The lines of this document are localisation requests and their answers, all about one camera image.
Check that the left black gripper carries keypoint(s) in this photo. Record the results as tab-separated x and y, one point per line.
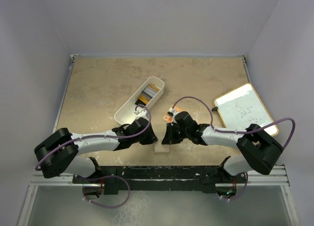
151	138

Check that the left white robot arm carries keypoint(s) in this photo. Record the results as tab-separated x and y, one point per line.
57	153

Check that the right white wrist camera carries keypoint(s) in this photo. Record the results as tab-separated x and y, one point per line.
175	110

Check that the yellow framed whiteboard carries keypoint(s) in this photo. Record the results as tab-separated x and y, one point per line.
241	107

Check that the white oblong plastic tray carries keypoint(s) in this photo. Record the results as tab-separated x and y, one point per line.
125	115

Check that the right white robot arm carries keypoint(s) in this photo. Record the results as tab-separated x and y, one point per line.
258	151

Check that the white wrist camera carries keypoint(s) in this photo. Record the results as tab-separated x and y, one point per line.
140	111
175	110

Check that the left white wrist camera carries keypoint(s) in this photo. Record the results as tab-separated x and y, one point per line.
140	111

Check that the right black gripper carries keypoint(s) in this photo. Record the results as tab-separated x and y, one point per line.
170	138

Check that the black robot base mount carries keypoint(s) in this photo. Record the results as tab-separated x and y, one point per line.
205	179

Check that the white credit card stack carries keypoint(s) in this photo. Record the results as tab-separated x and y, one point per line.
151	92

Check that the orange spiral notebook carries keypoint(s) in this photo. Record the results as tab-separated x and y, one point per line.
169	116

